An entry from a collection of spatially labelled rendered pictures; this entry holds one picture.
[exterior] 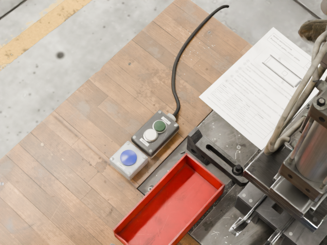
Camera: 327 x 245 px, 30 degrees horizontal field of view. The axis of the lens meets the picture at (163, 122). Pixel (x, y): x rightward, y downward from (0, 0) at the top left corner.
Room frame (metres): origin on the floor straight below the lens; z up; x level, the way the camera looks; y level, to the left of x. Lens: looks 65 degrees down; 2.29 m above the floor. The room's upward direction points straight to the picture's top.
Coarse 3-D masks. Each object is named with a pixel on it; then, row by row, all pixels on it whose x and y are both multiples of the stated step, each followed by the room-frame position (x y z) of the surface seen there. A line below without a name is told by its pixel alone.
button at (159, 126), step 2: (156, 122) 0.63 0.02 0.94; (158, 122) 0.63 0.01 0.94; (160, 122) 0.63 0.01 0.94; (162, 122) 0.63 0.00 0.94; (154, 124) 0.62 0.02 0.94; (156, 124) 0.62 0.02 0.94; (158, 124) 0.62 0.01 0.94; (160, 124) 0.62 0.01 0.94; (162, 124) 0.62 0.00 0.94; (164, 124) 0.62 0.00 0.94; (154, 126) 0.62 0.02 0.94; (156, 126) 0.62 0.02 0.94; (158, 126) 0.62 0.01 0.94; (160, 126) 0.62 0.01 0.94; (162, 126) 0.62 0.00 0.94; (164, 126) 0.62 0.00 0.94; (154, 128) 0.61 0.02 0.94; (156, 128) 0.61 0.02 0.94; (158, 128) 0.61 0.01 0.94; (160, 128) 0.61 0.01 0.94; (162, 128) 0.61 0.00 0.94; (164, 128) 0.61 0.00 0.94; (156, 130) 0.61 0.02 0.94; (158, 130) 0.61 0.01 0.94; (160, 130) 0.61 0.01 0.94; (162, 130) 0.61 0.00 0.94
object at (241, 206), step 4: (236, 200) 0.42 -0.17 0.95; (240, 200) 0.42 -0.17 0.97; (236, 204) 0.42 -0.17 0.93; (240, 204) 0.42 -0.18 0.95; (244, 204) 0.41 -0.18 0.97; (236, 208) 0.42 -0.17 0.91; (240, 208) 0.41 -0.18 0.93; (244, 208) 0.41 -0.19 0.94; (248, 208) 0.40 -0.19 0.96; (244, 212) 0.41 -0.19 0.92; (248, 212) 0.40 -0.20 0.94; (256, 216) 0.39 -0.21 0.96; (260, 216) 0.38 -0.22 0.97; (252, 220) 0.39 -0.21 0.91; (256, 220) 0.38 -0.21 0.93; (264, 220) 0.37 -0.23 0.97; (268, 224) 0.36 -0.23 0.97; (272, 228) 0.36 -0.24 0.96; (284, 236) 0.34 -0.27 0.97; (284, 240) 0.33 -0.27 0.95; (288, 240) 0.33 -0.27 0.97; (280, 244) 0.33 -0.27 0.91; (284, 244) 0.33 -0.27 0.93; (288, 244) 0.32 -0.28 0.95; (292, 244) 0.32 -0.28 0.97
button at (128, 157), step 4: (124, 152) 0.55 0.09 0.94; (128, 152) 0.55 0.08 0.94; (132, 152) 0.55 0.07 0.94; (120, 156) 0.54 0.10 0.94; (124, 156) 0.54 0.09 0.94; (128, 156) 0.54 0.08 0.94; (132, 156) 0.54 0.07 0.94; (136, 156) 0.54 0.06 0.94; (124, 160) 0.53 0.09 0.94; (128, 160) 0.53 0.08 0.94; (132, 160) 0.53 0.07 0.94; (124, 164) 0.52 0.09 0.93; (128, 164) 0.52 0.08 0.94; (132, 164) 0.52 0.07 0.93
